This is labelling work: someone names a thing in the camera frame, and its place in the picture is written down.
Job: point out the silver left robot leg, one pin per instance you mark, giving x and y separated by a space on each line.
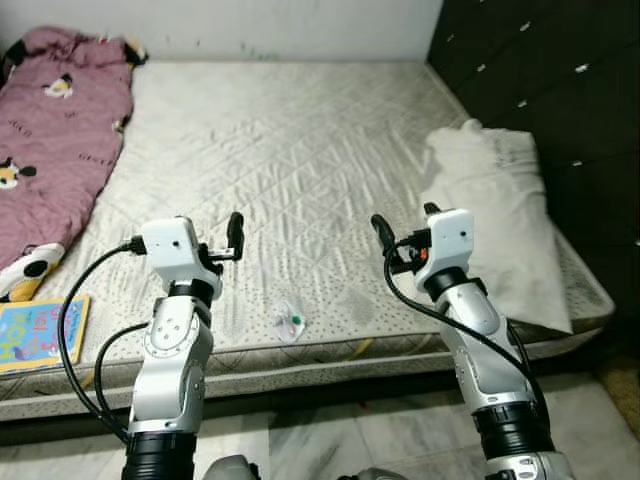
232 470

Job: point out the silver robot leg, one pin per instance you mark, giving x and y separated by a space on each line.
375 475
232 470

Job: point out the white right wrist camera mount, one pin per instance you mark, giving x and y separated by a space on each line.
450 240

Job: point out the pink cartoon print blanket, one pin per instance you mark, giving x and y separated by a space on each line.
60 150

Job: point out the black tufted headboard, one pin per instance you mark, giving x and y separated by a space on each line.
560 80

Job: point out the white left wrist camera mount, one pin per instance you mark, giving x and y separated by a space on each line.
170 245

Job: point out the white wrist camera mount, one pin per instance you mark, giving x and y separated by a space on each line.
450 240
170 245

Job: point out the colourful children's book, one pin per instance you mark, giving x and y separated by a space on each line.
40 335

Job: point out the white pillow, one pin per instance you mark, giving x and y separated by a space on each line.
500 220

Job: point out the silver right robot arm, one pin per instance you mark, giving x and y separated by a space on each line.
470 320

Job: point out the grey quilted mattress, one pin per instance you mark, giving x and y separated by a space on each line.
300 150

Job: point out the silver right robot leg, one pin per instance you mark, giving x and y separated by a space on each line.
375 475

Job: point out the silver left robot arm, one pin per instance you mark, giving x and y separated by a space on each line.
175 370

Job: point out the brown floor mat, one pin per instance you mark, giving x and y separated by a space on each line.
622 395

